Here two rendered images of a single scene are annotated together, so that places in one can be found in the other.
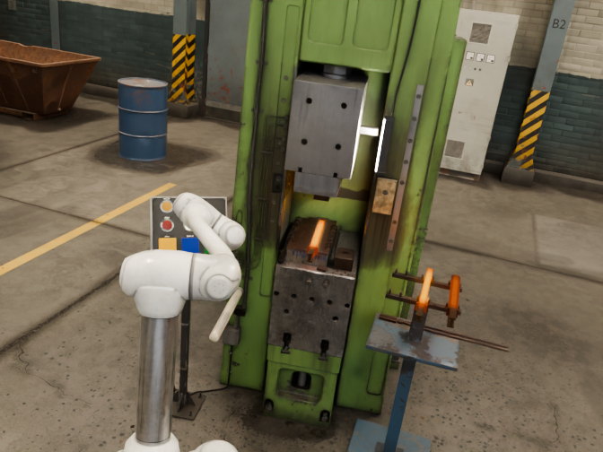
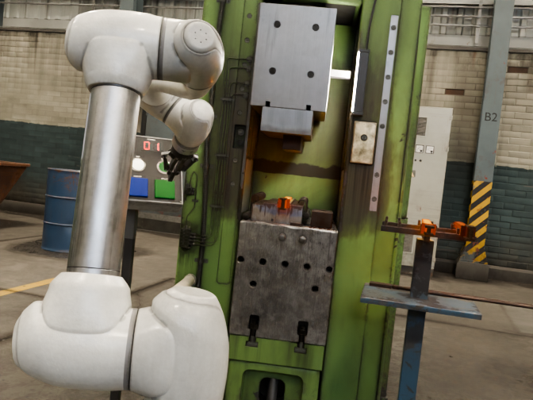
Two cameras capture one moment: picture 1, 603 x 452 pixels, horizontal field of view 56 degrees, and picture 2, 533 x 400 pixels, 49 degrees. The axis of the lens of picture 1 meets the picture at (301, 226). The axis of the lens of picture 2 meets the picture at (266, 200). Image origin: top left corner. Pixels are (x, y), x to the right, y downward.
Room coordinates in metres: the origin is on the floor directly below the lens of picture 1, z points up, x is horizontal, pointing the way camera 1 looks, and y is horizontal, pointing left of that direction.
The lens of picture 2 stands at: (0.12, 0.06, 1.12)
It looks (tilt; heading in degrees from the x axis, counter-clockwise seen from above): 3 degrees down; 359
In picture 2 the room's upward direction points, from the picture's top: 6 degrees clockwise
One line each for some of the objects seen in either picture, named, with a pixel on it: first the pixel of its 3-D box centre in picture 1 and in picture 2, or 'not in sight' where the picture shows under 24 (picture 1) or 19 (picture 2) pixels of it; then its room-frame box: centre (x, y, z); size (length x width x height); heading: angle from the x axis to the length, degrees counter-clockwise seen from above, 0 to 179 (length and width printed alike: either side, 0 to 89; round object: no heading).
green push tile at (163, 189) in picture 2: not in sight; (164, 190); (2.32, 0.39, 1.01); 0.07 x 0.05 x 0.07; 109
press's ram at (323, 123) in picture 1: (336, 122); (304, 67); (2.63, -0.11, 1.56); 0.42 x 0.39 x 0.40; 174
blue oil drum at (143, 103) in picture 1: (143, 118); (71, 209); (6.72, 2.06, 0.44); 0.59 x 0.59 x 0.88
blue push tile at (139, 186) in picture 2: (190, 246); (137, 187); (2.28, 0.48, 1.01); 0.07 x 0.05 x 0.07; 109
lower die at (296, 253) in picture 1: (312, 239); (280, 209); (2.64, -0.06, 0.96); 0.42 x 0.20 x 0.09; 174
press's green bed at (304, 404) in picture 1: (307, 357); (275, 375); (2.64, -0.12, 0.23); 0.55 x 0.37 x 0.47; 174
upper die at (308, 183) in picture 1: (321, 171); (289, 125); (2.64, -0.06, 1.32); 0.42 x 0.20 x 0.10; 174
